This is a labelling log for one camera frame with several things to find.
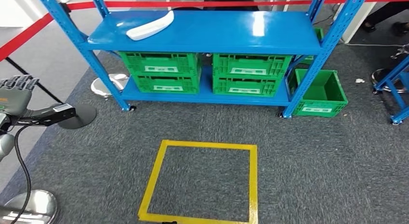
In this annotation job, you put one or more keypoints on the white cabinet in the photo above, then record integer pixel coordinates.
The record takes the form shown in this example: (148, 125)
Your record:
(359, 21)

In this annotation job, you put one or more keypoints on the white paper scrap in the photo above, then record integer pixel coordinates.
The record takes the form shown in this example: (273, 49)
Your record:
(360, 81)

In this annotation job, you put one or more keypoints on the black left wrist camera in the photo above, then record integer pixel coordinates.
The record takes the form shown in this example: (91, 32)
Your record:
(60, 113)

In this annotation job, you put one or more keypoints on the chrome round stool base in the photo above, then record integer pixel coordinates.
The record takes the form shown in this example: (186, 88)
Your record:
(381, 76)

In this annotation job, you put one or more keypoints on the chrome stanchion post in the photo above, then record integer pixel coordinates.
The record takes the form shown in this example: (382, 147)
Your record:
(105, 88)
(35, 206)

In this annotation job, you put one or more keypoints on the yellow tape floor square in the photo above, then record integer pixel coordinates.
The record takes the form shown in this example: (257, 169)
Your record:
(150, 190)

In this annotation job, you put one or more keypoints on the blue metal shelf rack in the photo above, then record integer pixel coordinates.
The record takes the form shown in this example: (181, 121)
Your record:
(207, 30)
(388, 78)

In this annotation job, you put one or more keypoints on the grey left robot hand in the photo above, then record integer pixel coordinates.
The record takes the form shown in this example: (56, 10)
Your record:
(14, 99)

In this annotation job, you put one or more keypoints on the open empty green crate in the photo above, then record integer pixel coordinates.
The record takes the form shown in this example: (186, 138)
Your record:
(319, 88)

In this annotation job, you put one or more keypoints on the white curved plastic part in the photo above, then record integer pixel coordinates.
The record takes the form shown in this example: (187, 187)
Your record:
(150, 27)

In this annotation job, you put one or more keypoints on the chrome stool frame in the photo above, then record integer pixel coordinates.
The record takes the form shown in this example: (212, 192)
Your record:
(402, 51)

